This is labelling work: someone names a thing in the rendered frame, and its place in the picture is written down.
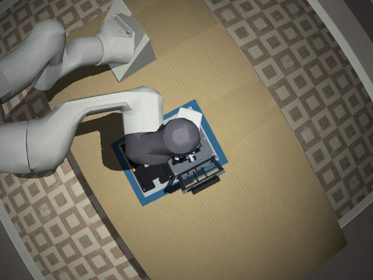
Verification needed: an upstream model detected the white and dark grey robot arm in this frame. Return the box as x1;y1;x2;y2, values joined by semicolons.
0;14;202;174

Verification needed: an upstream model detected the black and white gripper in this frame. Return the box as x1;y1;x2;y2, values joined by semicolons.
185;154;196;163

